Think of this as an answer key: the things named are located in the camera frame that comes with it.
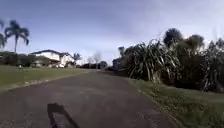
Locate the row of dark trees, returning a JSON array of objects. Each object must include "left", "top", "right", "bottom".
[{"left": 79, "top": 49, "right": 109, "bottom": 70}]

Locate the grey asphalt road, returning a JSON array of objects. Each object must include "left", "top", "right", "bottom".
[{"left": 0, "top": 69, "right": 183, "bottom": 128}]

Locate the small palm tree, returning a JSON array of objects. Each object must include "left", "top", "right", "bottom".
[{"left": 71, "top": 52, "right": 83, "bottom": 69}]

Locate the white house with dark roof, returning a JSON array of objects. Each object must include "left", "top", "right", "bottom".
[{"left": 29, "top": 49, "right": 77, "bottom": 69}]

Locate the row of bushes and trees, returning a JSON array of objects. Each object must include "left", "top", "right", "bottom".
[{"left": 111, "top": 27, "right": 224, "bottom": 94}]

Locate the grass verge with leaf litter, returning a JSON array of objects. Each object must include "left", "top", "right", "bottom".
[{"left": 99, "top": 70, "right": 224, "bottom": 128}]

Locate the dark hedge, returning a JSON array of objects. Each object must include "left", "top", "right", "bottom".
[{"left": 0, "top": 51, "right": 37, "bottom": 67}]

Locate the tall palm tree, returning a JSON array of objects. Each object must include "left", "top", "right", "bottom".
[{"left": 3, "top": 19, "right": 31, "bottom": 54}]

